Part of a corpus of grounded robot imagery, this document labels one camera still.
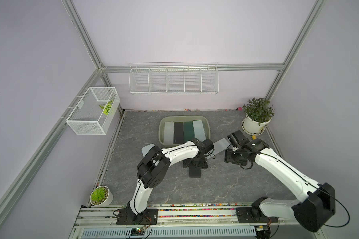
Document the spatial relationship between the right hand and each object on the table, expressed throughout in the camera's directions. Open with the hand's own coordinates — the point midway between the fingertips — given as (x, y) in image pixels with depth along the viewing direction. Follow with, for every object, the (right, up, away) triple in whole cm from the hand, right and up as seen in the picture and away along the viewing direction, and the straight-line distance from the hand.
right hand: (228, 158), depth 81 cm
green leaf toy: (-67, +28, 0) cm, 72 cm away
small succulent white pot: (-64, -16, -10) cm, 67 cm away
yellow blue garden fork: (+24, +9, +22) cm, 34 cm away
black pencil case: (-28, +13, +25) cm, 40 cm away
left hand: (-17, -7, +6) cm, 19 cm away
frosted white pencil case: (-35, +10, +22) cm, 43 cm away
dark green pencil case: (-21, +13, +25) cm, 35 cm away
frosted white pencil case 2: (-14, +14, +25) cm, 31 cm away
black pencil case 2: (-18, -10, +6) cm, 21 cm away
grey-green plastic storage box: (-9, +21, +28) cm, 36 cm away
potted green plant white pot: (+23, +26, +12) cm, 37 cm away
